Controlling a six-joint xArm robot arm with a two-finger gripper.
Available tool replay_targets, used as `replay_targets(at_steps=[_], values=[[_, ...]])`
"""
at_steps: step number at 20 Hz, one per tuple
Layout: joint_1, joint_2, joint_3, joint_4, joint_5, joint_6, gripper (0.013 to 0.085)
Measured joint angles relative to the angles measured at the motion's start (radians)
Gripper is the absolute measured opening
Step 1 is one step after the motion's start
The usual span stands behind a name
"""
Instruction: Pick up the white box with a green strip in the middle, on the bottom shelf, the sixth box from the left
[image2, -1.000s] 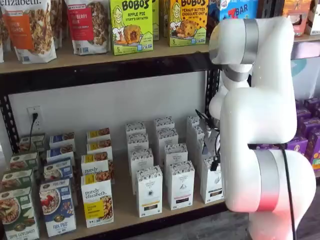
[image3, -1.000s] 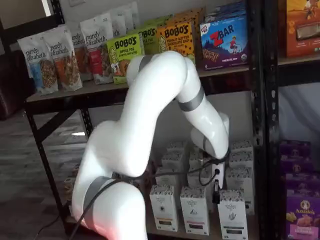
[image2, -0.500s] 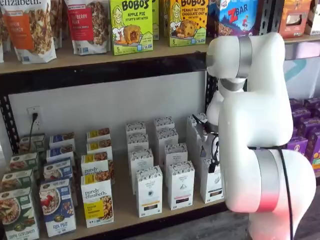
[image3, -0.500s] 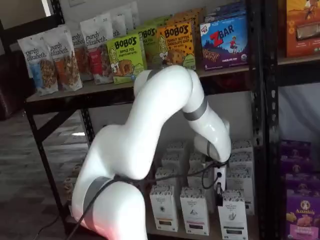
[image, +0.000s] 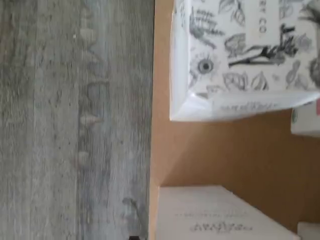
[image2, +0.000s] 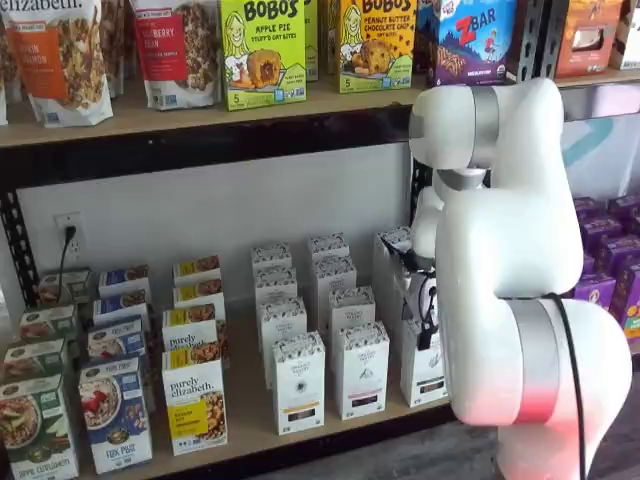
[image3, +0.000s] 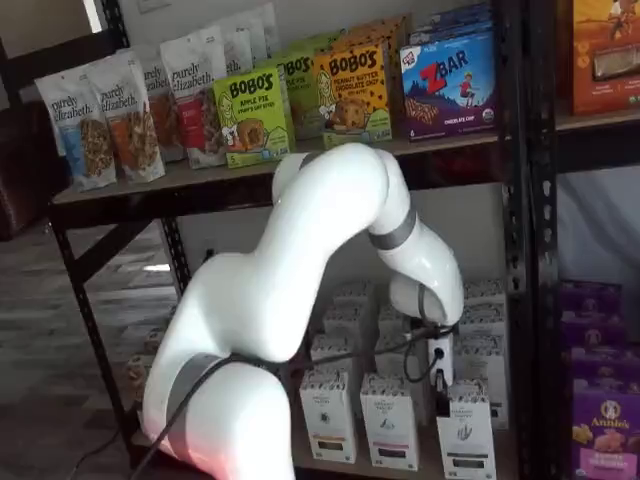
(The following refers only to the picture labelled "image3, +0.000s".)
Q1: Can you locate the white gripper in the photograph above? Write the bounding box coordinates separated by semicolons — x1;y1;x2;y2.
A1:
426;333;456;418

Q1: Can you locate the white box green strip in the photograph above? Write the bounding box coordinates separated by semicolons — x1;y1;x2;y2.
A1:
435;378;497;480

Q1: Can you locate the white box pink strip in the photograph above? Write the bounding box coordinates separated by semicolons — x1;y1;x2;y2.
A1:
359;372;421;472

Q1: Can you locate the white box brown strip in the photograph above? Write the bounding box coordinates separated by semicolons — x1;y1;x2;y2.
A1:
298;370;359;462

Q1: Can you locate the purple Annie's box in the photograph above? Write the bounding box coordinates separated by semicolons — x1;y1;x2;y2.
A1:
558;279;627;351
571;384;640;480
568;344;640;396

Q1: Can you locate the blue Z Bar box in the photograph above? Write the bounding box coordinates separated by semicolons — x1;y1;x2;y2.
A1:
398;39;501;144
408;2;497;51

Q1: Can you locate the yellow Bobo's peanut butter box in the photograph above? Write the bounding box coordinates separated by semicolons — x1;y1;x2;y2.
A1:
312;42;395;151
344;13;415;136

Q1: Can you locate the green Bobo's apple pie box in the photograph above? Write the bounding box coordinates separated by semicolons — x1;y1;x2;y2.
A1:
213;66;297;169
272;32;342;142

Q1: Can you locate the orange snack box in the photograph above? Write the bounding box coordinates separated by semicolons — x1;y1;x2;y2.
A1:
571;0;640;117

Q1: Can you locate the black metal shelving unit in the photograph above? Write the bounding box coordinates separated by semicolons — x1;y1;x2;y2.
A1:
47;0;530;480
527;0;640;480

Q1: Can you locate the orange purely elizabeth bag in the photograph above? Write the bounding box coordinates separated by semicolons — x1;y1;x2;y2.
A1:
130;43;187;164
87;49;167;184

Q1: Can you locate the red purely elizabeth bag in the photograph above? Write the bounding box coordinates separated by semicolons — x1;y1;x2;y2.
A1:
159;24;230;170

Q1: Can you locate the white purely elizabeth bag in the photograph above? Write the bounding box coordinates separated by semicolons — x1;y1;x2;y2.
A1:
257;2;279;56
217;12;266;76

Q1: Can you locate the blue purely elizabeth bag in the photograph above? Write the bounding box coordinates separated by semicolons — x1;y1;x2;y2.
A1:
34;73;117;194

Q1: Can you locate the dark brown furniture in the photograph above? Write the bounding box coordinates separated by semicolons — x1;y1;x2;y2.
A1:
0;37;69;244

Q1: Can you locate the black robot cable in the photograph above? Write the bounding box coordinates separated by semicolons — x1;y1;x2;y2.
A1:
128;319;455;480

